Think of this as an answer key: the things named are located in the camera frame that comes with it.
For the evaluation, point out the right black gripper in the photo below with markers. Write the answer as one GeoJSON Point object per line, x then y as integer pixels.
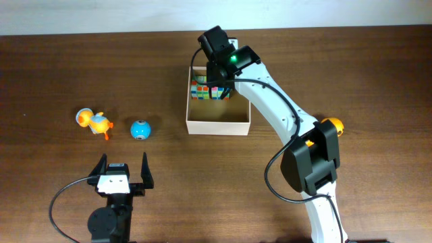
{"type": "Point", "coordinates": [218, 79]}

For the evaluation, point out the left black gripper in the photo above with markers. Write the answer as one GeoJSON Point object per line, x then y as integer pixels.
{"type": "Point", "coordinates": [139, 188]}

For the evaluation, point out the rubiks cube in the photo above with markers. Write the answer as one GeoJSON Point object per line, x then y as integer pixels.
{"type": "Point", "coordinates": [198, 88]}
{"type": "Point", "coordinates": [215, 92]}

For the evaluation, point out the yellow duck toy blue cap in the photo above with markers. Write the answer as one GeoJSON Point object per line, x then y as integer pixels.
{"type": "Point", "coordinates": [97, 122]}

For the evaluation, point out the yellow dog toy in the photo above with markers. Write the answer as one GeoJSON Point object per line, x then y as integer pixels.
{"type": "Point", "coordinates": [337, 123]}

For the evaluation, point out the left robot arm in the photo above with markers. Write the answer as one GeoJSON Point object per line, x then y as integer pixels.
{"type": "Point", "coordinates": [112, 223]}

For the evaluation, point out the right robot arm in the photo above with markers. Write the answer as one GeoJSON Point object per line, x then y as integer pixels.
{"type": "Point", "coordinates": [310, 156]}

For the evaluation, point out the beige open cardboard box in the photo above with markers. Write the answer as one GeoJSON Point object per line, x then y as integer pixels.
{"type": "Point", "coordinates": [217, 117]}

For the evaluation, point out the blue ball toy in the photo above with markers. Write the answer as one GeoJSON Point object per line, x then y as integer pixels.
{"type": "Point", "coordinates": [140, 130]}

